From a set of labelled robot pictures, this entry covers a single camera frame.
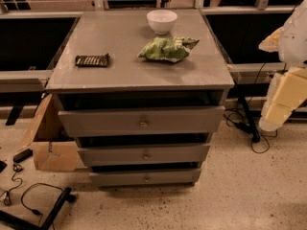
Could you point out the small black box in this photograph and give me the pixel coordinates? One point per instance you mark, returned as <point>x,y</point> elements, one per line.
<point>21,156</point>

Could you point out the white ceramic bowl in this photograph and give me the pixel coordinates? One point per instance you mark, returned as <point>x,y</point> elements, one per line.
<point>161,21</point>

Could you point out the dark snack bar wrapper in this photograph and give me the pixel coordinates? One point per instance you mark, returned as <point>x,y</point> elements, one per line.
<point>92,61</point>

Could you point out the grey drawer cabinet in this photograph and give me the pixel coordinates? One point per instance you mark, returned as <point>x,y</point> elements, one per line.
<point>130,81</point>

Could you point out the grey drawer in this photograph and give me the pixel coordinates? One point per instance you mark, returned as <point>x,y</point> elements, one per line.
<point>137,155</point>
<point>138,121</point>
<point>114,179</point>

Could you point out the grey bottom drawer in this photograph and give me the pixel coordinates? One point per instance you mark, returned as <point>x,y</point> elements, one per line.
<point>114,179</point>

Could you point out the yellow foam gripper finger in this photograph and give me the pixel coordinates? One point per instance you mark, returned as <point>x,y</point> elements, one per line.
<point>292,91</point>

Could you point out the green chip bag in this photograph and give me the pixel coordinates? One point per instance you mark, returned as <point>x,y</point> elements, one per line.
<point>173,49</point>

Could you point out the brown cardboard box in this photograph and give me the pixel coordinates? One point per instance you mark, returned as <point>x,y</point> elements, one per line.
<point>52,150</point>

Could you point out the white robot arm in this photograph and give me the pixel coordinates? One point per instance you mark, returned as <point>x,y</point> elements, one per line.
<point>290,40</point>

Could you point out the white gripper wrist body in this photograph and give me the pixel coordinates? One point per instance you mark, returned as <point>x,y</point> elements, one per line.
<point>295,41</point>

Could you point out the grey top drawer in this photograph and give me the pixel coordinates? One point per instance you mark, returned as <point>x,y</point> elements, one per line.
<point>138,121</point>

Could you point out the black table leg right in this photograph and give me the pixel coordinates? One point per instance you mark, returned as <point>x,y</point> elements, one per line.
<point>252,126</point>

